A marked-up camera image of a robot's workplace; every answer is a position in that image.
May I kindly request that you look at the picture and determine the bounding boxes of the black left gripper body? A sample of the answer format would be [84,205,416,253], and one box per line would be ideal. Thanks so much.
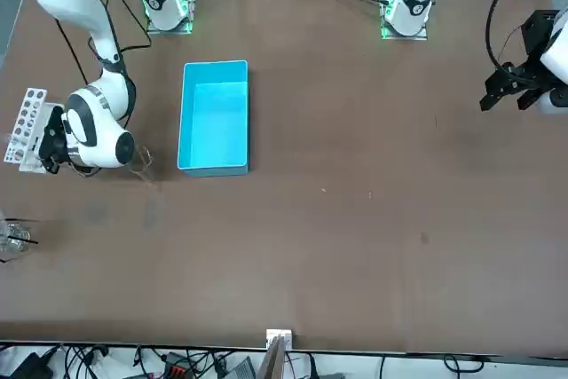
[501,9,561,87]

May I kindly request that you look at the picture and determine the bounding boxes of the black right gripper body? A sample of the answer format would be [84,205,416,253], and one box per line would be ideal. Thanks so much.
[37,106,72,175]

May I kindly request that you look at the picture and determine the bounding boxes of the white test tube rack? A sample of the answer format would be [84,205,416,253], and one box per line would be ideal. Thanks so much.
[3,87,59,174]

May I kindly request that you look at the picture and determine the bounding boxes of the glass beaker under stand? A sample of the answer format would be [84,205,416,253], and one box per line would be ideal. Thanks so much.
[3,222,33,255]

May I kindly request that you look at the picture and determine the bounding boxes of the blue plastic bin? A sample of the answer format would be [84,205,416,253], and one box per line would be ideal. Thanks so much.
[176,59,251,178]

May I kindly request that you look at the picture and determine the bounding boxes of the black power strip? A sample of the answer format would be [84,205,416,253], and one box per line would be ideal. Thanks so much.
[160,351,200,379]

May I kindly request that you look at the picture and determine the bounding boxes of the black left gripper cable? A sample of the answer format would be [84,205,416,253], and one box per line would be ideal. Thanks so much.
[485,0,533,72]

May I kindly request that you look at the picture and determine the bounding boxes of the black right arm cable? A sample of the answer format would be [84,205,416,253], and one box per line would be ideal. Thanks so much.
[52,0,153,130]

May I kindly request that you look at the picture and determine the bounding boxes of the aluminium camera post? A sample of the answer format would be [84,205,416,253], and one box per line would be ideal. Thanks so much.
[258,328,295,379]

